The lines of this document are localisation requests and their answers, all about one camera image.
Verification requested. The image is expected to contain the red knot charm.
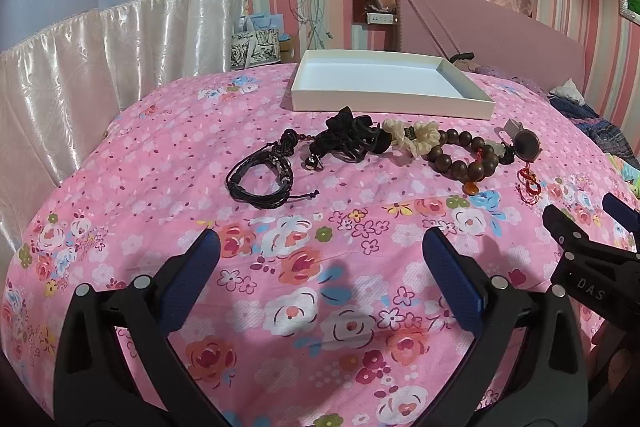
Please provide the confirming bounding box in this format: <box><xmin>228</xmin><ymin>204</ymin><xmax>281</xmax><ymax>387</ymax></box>
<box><xmin>516</xmin><ymin>162</ymin><xmax>542</xmax><ymax>206</ymax></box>

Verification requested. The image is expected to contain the dark round pendant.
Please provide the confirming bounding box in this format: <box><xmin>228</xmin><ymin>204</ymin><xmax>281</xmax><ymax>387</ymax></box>
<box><xmin>503</xmin><ymin>118</ymin><xmax>541</xmax><ymax>164</ymax></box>

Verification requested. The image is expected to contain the brown wooden bead bracelet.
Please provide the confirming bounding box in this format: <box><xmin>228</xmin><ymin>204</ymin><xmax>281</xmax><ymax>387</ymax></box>
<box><xmin>425</xmin><ymin>128</ymin><xmax>497</xmax><ymax>196</ymax></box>

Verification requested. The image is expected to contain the cream fabric scrunchie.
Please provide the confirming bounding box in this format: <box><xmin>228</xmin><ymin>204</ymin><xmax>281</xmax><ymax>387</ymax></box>
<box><xmin>382</xmin><ymin>118</ymin><xmax>440</xmax><ymax>157</ymax></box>

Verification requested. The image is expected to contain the black plastic hair claw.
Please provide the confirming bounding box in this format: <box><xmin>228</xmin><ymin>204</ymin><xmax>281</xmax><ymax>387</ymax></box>
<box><xmin>335</xmin><ymin>106</ymin><xmax>392</xmax><ymax>162</ymax></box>

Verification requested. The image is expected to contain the black scrunchie with bell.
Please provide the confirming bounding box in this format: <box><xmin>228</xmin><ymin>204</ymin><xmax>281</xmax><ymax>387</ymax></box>
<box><xmin>303</xmin><ymin>115</ymin><xmax>347</xmax><ymax>171</ymax></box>

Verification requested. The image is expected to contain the black braided cord bracelet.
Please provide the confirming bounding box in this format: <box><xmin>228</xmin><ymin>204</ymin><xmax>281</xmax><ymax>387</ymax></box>
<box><xmin>224</xmin><ymin>128</ymin><xmax>321</xmax><ymax>210</ymax></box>

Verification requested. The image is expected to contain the dark blue patterned blanket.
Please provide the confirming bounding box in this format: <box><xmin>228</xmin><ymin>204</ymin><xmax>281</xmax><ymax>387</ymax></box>
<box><xmin>548</xmin><ymin>80</ymin><xmax>639</xmax><ymax>196</ymax></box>

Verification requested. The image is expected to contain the purple dotted pillow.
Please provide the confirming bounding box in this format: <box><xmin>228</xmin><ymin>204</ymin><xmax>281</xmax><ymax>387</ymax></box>
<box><xmin>470</xmin><ymin>65</ymin><xmax>525</xmax><ymax>82</ymax></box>

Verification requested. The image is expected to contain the pink floral bedspread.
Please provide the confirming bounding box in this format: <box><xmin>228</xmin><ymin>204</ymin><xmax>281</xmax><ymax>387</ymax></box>
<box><xmin>1</xmin><ymin>65</ymin><xmax>636</xmax><ymax>426</ymax></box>

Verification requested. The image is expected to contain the pink padded headboard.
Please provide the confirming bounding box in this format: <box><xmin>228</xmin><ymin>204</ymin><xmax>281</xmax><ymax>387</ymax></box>
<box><xmin>396</xmin><ymin>0</ymin><xmax>586</xmax><ymax>91</ymax></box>

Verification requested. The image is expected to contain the white shallow cardboard tray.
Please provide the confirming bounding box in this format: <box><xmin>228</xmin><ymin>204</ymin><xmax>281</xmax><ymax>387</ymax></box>
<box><xmin>284</xmin><ymin>50</ymin><xmax>495</xmax><ymax>120</ymax></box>

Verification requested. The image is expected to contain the cream satin curtain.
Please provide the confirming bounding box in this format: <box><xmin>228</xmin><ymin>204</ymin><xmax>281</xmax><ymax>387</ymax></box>
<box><xmin>0</xmin><ymin>0</ymin><xmax>252</xmax><ymax>278</ymax></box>

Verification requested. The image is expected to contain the white power strip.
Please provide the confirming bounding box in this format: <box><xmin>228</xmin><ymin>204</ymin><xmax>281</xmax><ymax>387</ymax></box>
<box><xmin>366</xmin><ymin>12</ymin><xmax>397</xmax><ymax>25</ymax></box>

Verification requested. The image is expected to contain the black white patterned tote bag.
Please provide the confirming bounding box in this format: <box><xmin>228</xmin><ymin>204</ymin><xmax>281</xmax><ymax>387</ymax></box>
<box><xmin>231</xmin><ymin>28</ymin><xmax>281</xmax><ymax>70</ymax></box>

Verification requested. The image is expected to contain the light blue paper bag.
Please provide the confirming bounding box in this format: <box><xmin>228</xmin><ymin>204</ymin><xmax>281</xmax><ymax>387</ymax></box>
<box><xmin>244</xmin><ymin>13</ymin><xmax>290</xmax><ymax>41</ymax></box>

